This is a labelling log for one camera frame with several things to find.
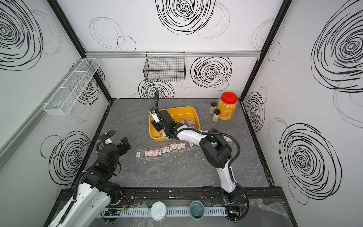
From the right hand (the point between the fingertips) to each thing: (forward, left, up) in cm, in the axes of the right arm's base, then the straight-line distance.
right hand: (155, 118), depth 89 cm
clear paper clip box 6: (-19, +4, -13) cm, 23 cm away
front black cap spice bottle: (+9, -41, -10) cm, 43 cm away
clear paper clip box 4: (-16, -7, -13) cm, 22 cm away
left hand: (-17, +17, 0) cm, 24 cm away
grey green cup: (-46, -26, -14) cm, 55 cm away
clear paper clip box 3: (-14, -12, -13) cm, 22 cm away
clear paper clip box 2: (-13, -17, -14) cm, 25 cm away
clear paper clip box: (-12, -22, -14) cm, 28 cm away
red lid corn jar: (+14, -48, -3) cm, 50 cm away
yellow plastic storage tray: (+12, -21, -14) cm, 28 cm away
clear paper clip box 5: (-18, -2, -13) cm, 22 cm away
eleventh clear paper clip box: (-19, +9, -13) cm, 25 cm away
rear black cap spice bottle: (+17, -40, -8) cm, 44 cm away
